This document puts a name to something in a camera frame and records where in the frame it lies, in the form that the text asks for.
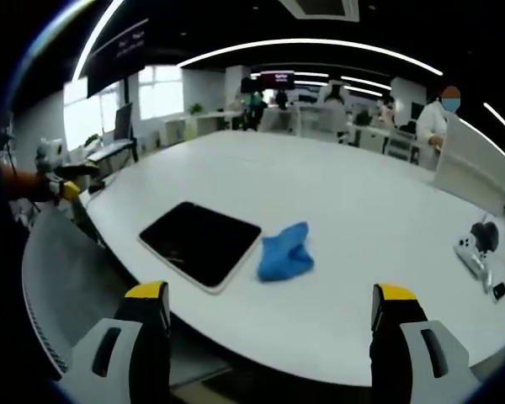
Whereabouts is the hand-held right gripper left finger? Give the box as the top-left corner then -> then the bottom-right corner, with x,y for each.
57,280 -> 172,404

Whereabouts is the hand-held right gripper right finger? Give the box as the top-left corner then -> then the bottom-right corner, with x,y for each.
369,282 -> 481,404

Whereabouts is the black tablet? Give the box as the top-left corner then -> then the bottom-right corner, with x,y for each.
137,200 -> 263,295

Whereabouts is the blue cleaning cloth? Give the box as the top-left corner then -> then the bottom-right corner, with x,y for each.
257,221 -> 316,284

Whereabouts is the dark monitor on stand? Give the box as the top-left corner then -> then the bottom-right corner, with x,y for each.
112,102 -> 139,164

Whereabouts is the grey mesh office chair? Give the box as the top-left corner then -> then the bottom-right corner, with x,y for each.
20,205 -> 132,382

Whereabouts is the white game controller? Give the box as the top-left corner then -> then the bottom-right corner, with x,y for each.
453,235 -> 494,293

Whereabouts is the black hanging sign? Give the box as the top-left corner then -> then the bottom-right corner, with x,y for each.
85,17 -> 149,98

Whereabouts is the black headset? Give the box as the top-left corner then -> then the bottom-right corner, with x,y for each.
470,220 -> 501,255

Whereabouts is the dark hanging screen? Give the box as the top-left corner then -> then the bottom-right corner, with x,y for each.
259,70 -> 296,90

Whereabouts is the curved ceiling light strip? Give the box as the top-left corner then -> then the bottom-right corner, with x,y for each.
177,38 -> 444,77

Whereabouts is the ceiling air vent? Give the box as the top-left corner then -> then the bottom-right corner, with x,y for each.
276,0 -> 359,21

